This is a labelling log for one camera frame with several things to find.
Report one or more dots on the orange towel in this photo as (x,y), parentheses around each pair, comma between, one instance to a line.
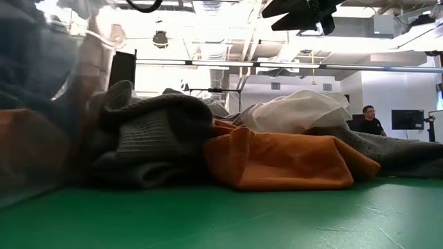
(31,145)
(284,162)

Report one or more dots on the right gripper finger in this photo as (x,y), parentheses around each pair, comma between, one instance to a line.
(290,7)
(297,23)

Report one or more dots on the grey towel white check lines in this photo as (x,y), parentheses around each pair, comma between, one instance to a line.
(31,62)

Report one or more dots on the black tripod stand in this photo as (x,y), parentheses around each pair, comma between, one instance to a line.
(432,131)

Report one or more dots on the yellow hanging ceiling tag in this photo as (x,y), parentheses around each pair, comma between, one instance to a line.
(314,82)

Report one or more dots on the long ceiling light bar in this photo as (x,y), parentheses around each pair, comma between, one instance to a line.
(290,65)

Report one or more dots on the clear plastic bin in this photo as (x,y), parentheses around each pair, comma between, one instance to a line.
(86,69)

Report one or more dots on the black equipment stand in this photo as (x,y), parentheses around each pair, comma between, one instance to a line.
(214,90)

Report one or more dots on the black round ceiling fixture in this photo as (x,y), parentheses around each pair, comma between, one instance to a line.
(160,39)

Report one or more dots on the person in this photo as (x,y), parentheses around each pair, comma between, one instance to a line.
(372,126)

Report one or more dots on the white towel red plaid lines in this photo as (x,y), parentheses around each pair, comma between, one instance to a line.
(297,110)

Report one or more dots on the black standing panel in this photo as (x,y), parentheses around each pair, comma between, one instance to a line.
(122,69)

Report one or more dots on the black wall monitor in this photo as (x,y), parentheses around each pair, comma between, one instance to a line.
(407,119)

